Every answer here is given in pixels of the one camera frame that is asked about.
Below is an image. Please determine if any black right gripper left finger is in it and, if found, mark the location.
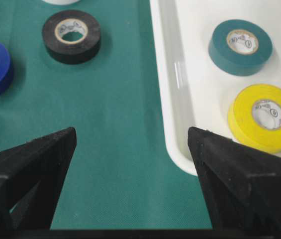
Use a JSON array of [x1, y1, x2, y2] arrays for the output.
[[0, 127, 77, 231]]

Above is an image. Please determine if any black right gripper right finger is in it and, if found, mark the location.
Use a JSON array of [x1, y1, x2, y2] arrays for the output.
[[187, 127, 281, 231]]

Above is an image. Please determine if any yellow tape roll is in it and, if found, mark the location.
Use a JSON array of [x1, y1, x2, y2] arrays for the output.
[[227, 84, 281, 153]]

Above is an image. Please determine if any green tape roll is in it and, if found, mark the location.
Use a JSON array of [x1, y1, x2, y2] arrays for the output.
[[208, 19, 273, 76]]

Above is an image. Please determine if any white plastic tray case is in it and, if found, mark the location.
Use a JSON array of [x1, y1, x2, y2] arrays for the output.
[[150, 0, 281, 175]]

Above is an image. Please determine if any black tape roll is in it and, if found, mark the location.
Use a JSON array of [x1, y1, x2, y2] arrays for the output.
[[41, 9, 101, 65]]

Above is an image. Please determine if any white tape roll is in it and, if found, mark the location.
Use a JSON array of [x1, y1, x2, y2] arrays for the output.
[[42, 0, 80, 5]]

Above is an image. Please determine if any green table cloth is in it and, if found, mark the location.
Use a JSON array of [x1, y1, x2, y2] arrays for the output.
[[0, 0, 211, 229]]

